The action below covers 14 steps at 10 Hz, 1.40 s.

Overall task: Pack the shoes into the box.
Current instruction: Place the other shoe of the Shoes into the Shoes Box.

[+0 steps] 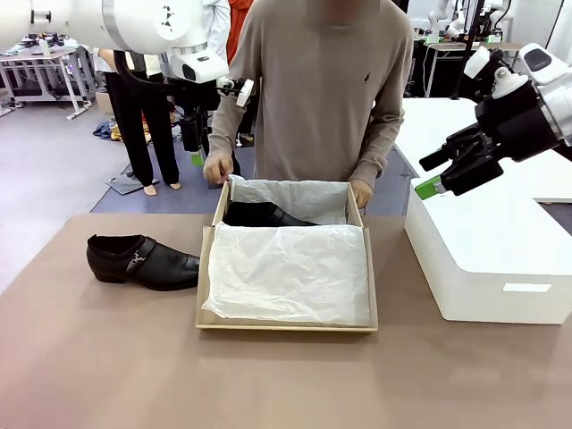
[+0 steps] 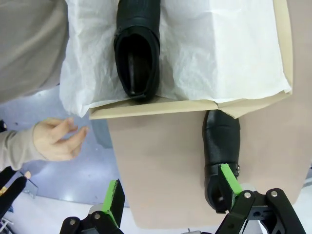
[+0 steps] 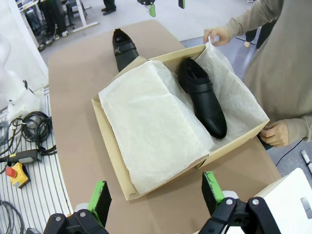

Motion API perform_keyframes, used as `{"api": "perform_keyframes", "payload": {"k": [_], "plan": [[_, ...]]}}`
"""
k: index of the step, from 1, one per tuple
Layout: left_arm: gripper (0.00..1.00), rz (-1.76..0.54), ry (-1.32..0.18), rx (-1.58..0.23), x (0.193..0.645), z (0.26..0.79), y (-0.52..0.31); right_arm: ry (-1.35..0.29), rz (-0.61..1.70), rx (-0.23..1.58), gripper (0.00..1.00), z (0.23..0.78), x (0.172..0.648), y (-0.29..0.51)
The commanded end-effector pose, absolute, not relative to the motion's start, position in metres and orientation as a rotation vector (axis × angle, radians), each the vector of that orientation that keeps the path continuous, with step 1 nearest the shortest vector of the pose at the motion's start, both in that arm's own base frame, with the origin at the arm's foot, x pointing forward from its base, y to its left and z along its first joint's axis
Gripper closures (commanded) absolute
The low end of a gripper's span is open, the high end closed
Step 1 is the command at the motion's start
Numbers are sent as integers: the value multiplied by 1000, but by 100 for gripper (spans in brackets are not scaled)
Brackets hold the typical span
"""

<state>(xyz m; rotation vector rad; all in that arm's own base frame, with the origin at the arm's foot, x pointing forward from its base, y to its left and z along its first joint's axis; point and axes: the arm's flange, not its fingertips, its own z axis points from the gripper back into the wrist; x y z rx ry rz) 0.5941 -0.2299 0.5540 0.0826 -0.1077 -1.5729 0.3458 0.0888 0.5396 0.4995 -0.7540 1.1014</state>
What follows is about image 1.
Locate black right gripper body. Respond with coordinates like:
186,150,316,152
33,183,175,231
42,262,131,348
474,82,562,164

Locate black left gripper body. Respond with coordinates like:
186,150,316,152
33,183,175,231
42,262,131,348
175,81,213,120

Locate black leather buckle shoe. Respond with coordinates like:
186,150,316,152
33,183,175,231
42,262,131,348
222,201,319,228
86,234,201,291

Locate white tissue paper sheet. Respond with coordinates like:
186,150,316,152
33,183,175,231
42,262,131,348
201,174,372,326

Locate person's right forearm beige sleeve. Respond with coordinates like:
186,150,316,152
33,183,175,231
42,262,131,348
207,87,260,158

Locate person's left forearm beige sleeve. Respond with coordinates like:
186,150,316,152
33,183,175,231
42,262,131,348
351,105,404,189

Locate brown cardboard shoe box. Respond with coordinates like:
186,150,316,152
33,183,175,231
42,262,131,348
195,180,380,334

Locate person's right hand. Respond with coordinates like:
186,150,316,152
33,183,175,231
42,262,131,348
203,151,235,187

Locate person's left hand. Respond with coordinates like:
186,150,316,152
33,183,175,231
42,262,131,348
349,178,374,210

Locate mannequin white jacket black trousers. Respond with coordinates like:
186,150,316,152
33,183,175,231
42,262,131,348
93,47,183,198

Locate mannequin white shirt grey shorts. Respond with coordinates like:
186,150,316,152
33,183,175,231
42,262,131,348
203,0,232,62

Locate red orange hanging garment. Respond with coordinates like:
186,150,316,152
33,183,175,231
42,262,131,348
226,0,256,64

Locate pile of clothes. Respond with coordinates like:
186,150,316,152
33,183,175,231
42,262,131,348
92,120,125,143

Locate black tripod pole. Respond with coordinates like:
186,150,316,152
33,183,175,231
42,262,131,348
450,0,487,101

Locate white plastic storage bin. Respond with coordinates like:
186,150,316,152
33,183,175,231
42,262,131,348
404,177,572,325

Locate white curtain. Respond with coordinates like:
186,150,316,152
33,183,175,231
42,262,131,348
544,0,572,68

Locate wooden top desk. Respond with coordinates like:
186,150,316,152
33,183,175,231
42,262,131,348
413,38,526,100

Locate person torso beige sweater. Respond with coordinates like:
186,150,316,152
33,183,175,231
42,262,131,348
231,0,415,183

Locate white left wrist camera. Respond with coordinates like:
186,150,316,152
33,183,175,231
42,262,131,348
217,76,256,107

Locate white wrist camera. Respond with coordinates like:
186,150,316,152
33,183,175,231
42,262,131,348
217,76,256,107
463,45,532,100

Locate left arm black cable sleeve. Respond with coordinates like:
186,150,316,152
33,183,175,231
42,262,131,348
113,49,189,98

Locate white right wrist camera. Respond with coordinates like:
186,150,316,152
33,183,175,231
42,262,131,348
463,45,532,100

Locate grey mannequin base plate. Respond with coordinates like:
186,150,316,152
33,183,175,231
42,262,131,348
105,173,161,196

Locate grey metal frame workbench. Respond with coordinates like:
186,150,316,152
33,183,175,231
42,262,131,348
0,44,94,121

